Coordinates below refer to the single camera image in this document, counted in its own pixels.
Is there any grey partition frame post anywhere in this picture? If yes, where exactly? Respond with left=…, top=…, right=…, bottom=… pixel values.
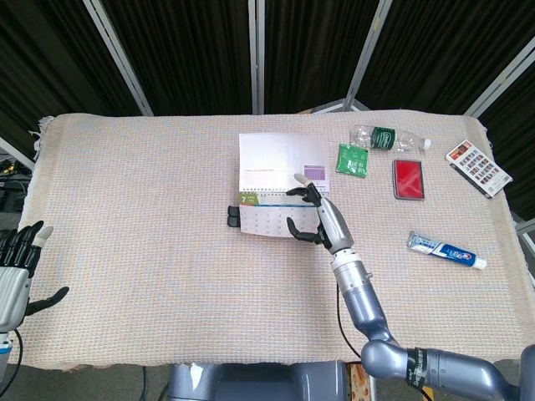
left=247, top=0, right=267, bottom=114
left=0, top=135, right=36, bottom=170
left=345, top=0, right=395, bottom=112
left=82, top=0, right=155, bottom=117
left=462, top=36, right=535, bottom=119

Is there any blue and white toothpaste tube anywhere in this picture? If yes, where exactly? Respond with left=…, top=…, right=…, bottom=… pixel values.
left=407, top=231, right=488, bottom=271

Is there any clear plastic bottle, green label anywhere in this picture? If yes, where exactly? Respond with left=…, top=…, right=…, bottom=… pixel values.
left=349, top=124, right=432, bottom=154

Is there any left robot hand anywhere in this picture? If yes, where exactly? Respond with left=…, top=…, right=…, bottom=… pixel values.
left=0, top=221, right=70, bottom=333

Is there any grey robot torso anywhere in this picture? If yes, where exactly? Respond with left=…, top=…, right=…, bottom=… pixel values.
left=166, top=362, right=350, bottom=401

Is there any white box with colour swatches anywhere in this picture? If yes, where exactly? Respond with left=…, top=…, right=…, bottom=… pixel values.
left=445, top=140, right=514, bottom=200

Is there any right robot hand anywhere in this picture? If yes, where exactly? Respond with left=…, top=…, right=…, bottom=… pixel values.
left=286, top=173, right=357, bottom=256

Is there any dark partition fabric panel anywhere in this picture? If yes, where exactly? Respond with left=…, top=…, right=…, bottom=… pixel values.
left=99, top=0, right=257, bottom=117
left=263, top=0, right=382, bottom=114
left=357, top=0, right=535, bottom=117
left=0, top=0, right=144, bottom=152

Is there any green sachet packet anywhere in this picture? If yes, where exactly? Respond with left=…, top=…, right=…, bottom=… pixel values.
left=334, top=143, right=369, bottom=179

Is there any beige woven tablecloth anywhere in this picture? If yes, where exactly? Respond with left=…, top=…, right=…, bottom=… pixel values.
left=8, top=110, right=535, bottom=373

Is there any white desk calendar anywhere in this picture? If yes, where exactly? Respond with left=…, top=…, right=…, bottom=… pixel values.
left=237, top=132, right=332, bottom=238

